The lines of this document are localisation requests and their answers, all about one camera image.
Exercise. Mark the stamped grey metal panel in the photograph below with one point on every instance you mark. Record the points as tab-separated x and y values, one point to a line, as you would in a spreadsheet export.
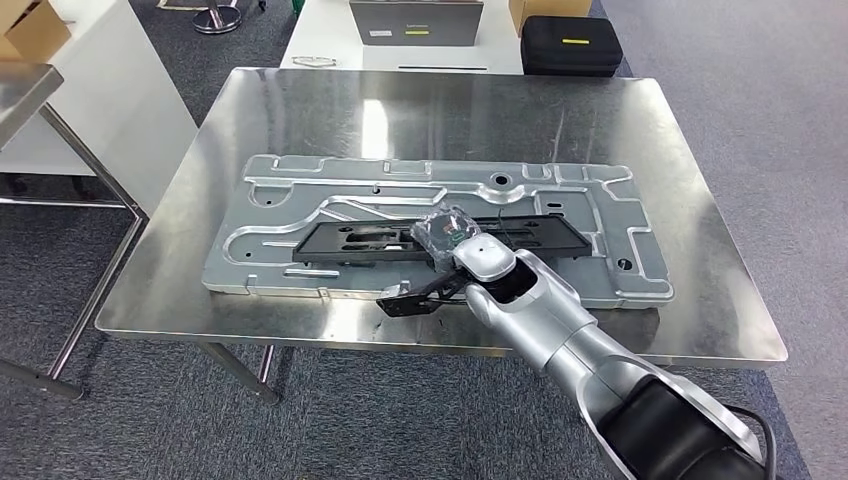
298	179

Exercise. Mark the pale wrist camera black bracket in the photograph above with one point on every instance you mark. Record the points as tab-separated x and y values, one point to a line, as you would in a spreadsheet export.
411	301

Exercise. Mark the steel side table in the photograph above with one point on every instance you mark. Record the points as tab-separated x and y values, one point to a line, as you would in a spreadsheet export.
26	99

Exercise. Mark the brown cardboard box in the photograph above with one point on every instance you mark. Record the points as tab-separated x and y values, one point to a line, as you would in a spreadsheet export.
30	30
550	6

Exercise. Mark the stainless steel workbench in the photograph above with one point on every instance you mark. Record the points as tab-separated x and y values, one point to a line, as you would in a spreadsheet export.
298	112

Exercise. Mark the black plastic plate frame part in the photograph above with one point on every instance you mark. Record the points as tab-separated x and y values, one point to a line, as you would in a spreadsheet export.
331	242

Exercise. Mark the chrome stanchion base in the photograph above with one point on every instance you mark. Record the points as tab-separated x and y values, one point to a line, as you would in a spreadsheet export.
217	18

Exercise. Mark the dark grey box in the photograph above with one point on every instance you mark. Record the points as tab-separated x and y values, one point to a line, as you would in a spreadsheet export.
417	23

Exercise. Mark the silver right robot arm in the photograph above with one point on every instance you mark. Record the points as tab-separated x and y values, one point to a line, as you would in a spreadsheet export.
583	344

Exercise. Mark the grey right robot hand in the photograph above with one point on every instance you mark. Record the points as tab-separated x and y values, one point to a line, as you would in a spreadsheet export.
445	235

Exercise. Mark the white desk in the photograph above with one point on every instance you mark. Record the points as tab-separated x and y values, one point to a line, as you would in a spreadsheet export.
324	33

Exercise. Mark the black carrying case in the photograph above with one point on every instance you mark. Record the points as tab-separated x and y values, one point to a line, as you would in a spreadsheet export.
570	43

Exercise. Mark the eyeglasses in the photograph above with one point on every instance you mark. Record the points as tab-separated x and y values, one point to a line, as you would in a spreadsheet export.
314	61

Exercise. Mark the white cabinet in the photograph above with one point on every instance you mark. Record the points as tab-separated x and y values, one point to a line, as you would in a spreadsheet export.
126	112

